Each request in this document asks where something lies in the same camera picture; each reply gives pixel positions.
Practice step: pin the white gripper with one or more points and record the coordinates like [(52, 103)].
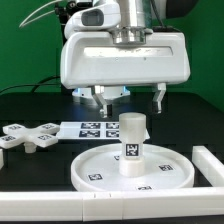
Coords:
[(91, 58)]

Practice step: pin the white round table top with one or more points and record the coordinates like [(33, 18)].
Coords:
[(105, 168)]

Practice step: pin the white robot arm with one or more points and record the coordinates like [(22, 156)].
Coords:
[(126, 20)]

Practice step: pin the white marker tag plate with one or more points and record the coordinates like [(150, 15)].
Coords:
[(88, 130)]

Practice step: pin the white cross-shaped table base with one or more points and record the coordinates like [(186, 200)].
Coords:
[(16, 134)]

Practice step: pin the white left fence piece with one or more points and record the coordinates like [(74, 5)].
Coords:
[(1, 159)]

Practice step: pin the white right fence rail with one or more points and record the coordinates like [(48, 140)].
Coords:
[(208, 164)]

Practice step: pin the white fence rail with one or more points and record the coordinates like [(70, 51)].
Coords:
[(94, 206), (208, 164)]

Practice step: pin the white front fence rail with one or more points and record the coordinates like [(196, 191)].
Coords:
[(94, 206)]

